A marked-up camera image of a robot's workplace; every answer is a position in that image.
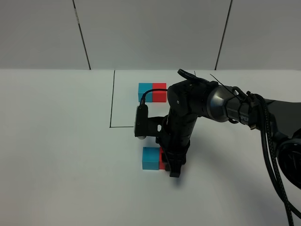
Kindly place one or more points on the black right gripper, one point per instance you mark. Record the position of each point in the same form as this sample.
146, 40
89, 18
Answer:
173, 133

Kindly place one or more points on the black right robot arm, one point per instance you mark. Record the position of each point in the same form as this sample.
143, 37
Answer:
279, 123

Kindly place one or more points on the red template cube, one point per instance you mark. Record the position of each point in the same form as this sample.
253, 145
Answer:
160, 95

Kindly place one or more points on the blue template cube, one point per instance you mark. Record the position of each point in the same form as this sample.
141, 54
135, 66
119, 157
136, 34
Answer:
142, 88

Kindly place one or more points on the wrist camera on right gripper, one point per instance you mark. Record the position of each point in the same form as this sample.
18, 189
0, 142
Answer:
141, 122

